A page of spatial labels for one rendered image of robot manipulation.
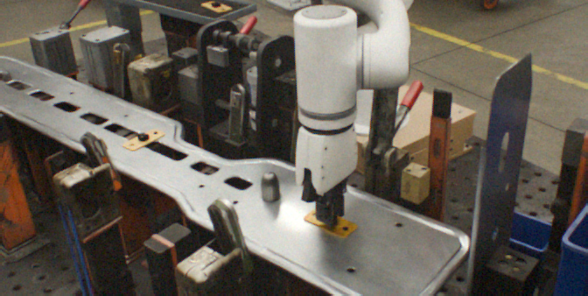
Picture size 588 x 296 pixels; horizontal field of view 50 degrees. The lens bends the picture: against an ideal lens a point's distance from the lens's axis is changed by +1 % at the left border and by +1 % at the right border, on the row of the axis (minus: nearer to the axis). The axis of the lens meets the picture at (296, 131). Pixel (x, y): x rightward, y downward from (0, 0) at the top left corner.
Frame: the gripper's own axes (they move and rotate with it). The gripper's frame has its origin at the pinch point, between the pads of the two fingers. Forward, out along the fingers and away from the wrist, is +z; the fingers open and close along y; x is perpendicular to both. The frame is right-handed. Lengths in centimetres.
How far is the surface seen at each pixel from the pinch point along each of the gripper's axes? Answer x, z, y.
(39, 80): -93, 3, -4
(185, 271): -5.8, -1.2, 24.5
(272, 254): -2.7, 3.4, 10.9
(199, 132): -50, 10, -16
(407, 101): 0.3, -9.6, -22.1
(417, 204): 9.4, 1.8, -10.9
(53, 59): -102, 3, -14
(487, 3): -146, 96, -390
